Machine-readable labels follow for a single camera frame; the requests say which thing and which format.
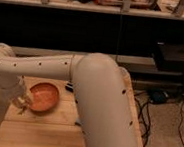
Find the wooden table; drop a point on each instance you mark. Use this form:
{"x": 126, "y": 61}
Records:
{"x": 55, "y": 128}

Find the orange ceramic bowl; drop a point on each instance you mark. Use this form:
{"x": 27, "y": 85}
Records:
{"x": 45, "y": 96}

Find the long dark shelf unit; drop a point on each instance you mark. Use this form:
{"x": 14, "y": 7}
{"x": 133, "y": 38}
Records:
{"x": 87, "y": 28}

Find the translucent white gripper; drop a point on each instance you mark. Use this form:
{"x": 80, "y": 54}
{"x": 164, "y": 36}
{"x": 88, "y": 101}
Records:
{"x": 19, "y": 96}

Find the black box on shelf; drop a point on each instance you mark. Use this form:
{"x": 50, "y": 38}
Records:
{"x": 170, "y": 57}

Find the black power adapter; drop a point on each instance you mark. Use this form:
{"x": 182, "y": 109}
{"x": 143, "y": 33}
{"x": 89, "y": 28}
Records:
{"x": 158, "y": 97}

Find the small black object on table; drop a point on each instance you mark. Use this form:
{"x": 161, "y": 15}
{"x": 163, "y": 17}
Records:
{"x": 69, "y": 87}

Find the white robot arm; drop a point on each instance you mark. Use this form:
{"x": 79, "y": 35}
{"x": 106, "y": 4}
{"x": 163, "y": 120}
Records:
{"x": 99, "y": 88}

